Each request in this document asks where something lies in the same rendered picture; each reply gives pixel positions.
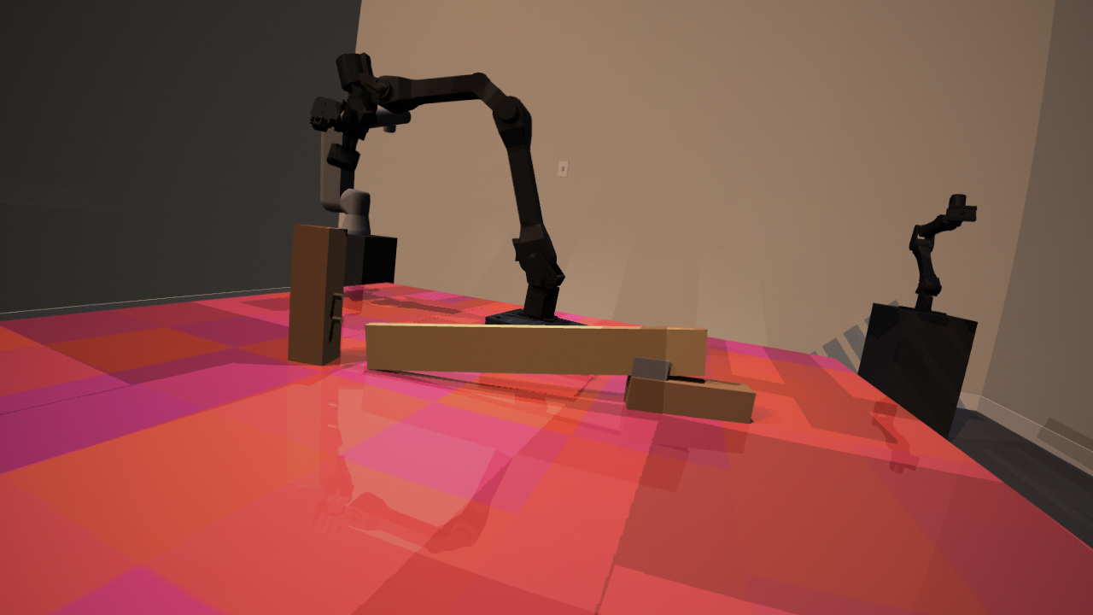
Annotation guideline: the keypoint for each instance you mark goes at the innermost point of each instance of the long brown wooden rail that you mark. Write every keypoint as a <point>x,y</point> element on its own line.
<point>533,349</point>

